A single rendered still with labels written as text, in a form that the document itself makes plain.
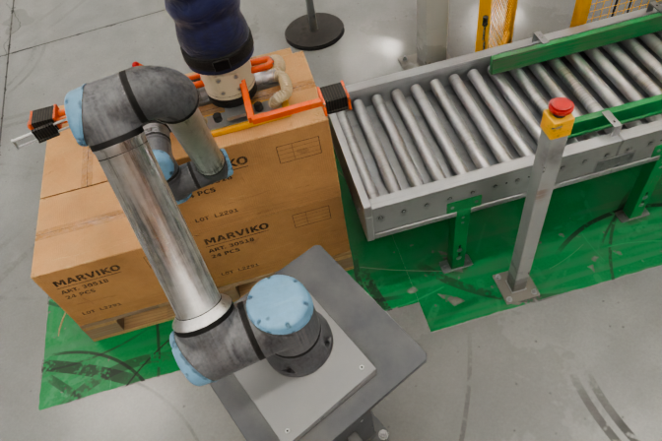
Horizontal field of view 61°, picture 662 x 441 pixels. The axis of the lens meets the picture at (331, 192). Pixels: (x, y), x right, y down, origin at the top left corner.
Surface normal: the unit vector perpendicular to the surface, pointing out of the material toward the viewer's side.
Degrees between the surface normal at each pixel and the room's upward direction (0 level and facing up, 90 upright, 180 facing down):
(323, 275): 0
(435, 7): 90
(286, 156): 90
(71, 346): 0
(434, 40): 90
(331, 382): 4
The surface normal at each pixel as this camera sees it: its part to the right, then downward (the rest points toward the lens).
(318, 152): 0.24, 0.73
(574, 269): -0.12, -0.63
